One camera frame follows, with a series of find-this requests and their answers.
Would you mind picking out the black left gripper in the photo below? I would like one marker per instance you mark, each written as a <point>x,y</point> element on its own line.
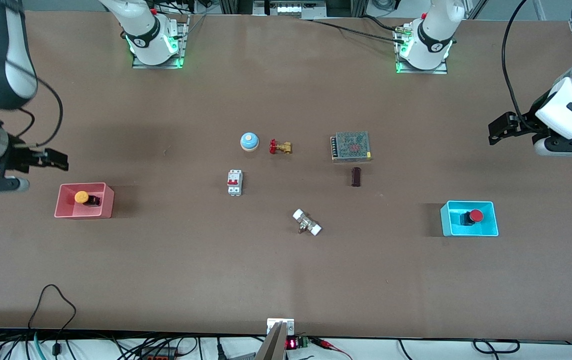
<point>526,121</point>

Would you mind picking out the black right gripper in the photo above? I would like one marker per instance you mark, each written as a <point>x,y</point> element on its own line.
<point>18,156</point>

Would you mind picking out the yellow push button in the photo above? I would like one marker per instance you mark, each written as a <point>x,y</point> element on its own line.
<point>81,197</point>

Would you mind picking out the red push button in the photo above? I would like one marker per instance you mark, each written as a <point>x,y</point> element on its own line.
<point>476,215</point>

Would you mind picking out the pink plastic box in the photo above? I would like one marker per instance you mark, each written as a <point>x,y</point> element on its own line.
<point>66,205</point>

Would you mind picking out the cyan plastic box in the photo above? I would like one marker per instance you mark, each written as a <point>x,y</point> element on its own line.
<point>453,225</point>

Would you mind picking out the metal mesh power supply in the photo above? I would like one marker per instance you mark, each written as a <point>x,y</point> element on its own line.
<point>351,146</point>

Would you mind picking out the dark brown cylinder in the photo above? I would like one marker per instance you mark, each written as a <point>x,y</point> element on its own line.
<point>356,177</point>

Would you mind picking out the white red circuit breaker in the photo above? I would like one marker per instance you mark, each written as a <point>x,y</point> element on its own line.
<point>234,182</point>

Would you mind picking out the round blue bell button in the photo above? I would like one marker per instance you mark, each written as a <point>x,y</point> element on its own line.
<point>249,141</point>

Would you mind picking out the metal valve white ends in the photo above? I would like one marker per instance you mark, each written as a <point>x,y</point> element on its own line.
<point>307,223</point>

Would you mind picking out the red alligator clip lead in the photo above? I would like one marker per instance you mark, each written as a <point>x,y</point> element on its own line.
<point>327,344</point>

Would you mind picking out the red LED display module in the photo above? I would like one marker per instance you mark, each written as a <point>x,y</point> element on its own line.
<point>291,343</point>

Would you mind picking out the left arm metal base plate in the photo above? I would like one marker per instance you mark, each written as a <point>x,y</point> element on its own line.
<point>423,71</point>

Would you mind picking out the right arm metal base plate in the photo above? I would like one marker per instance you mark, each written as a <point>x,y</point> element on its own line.
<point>158,66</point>

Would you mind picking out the aluminium frame with connectors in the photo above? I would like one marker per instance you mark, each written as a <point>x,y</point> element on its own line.
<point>288,9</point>

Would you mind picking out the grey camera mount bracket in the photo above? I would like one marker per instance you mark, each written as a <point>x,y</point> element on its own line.
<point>272,345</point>

